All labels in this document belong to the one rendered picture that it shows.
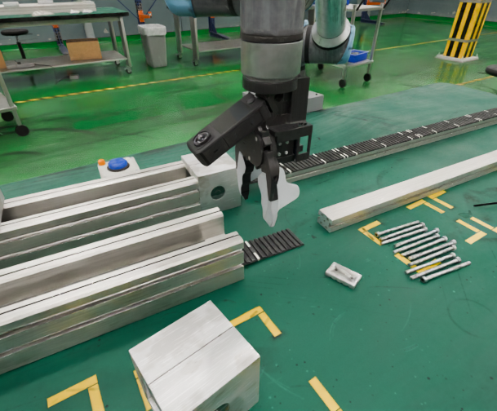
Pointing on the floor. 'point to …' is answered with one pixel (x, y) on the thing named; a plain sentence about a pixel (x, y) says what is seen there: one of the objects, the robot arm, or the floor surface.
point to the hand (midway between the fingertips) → (254, 207)
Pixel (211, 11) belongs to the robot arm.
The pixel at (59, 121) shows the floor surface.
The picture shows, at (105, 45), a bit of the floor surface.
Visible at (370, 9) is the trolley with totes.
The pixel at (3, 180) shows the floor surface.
